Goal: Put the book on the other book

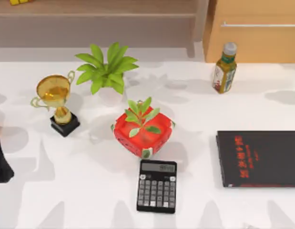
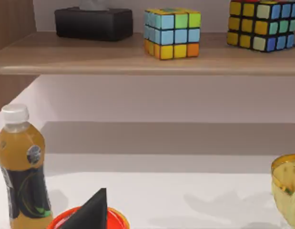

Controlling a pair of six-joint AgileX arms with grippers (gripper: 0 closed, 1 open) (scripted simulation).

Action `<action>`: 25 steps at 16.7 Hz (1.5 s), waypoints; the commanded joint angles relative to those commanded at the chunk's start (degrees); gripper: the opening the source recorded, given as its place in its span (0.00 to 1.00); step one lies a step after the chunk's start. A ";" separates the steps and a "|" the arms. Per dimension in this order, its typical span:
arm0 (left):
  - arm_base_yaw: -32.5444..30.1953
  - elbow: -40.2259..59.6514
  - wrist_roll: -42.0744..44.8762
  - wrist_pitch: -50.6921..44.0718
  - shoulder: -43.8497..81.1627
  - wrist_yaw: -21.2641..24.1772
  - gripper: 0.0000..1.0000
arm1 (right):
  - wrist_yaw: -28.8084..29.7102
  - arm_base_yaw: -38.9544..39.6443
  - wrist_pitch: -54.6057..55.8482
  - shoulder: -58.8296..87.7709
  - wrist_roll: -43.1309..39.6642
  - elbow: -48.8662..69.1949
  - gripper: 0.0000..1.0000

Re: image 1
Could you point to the green plant in red pot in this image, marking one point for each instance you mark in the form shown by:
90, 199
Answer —
142, 133

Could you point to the green plant in white pot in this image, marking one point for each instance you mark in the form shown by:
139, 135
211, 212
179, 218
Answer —
106, 71

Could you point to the black calculator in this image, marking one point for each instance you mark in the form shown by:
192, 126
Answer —
157, 186

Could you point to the green bottle with grey cap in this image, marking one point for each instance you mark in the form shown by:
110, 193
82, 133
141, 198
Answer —
224, 74

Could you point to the gold trophy with black base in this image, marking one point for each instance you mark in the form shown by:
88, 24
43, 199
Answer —
53, 90

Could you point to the wooden open shelf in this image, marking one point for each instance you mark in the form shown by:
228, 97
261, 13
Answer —
94, 26

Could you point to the black book with red lettering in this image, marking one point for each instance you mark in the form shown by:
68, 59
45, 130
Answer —
259, 158

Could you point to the wooden cupboard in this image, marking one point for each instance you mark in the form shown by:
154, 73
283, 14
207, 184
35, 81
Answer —
252, 40

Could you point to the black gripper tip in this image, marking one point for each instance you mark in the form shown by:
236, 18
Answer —
0, 164

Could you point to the yellow object on shelf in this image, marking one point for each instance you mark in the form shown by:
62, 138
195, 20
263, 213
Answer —
19, 2

